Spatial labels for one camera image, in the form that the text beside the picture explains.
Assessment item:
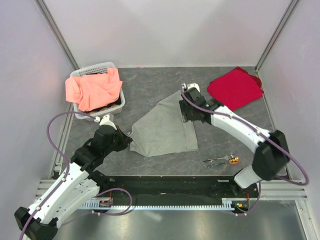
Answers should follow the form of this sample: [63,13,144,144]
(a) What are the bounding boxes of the grey cloth napkin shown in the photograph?
[128,91,199,157]

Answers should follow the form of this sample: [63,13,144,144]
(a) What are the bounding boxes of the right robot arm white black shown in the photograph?
[179,83,290,197]

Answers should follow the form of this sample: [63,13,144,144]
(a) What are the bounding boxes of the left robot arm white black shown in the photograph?
[14,125,133,240]

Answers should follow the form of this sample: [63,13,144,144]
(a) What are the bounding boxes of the red folded napkin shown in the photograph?
[207,66,264,111]

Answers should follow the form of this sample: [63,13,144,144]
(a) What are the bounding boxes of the white plastic basket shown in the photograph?
[70,61,126,117]

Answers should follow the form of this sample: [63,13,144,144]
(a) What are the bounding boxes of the salmon pink cloth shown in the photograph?
[65,68,123,112]

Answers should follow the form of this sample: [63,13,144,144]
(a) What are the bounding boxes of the silver spoon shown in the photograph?
[205,161,228,168]

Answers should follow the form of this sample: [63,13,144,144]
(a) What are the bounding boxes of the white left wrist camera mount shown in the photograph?
[94,114,117,130]

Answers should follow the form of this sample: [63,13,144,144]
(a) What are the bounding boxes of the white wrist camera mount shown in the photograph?
[180,83,200,93]
[94,114,117,130]

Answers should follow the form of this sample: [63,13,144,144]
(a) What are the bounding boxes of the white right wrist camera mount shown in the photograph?
[180,83,200,93]

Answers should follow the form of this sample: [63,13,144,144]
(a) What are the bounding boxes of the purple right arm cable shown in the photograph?
[180,89,310,186]

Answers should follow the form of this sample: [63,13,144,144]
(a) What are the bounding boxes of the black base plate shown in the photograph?
[52,175,261,201]

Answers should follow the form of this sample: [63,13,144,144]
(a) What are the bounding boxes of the white slotted cable duct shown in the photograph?
[79,198,248,211]

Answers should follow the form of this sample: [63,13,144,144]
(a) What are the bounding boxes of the left aluminium frame post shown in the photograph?
[34,0,79,70]

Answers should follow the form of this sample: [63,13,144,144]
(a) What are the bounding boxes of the aluminium frame post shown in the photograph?
[34,0,79,70]
[254,0,301,74]

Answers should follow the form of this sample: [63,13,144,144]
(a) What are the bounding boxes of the right aluminium frame post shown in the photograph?
[254,0,301,74]

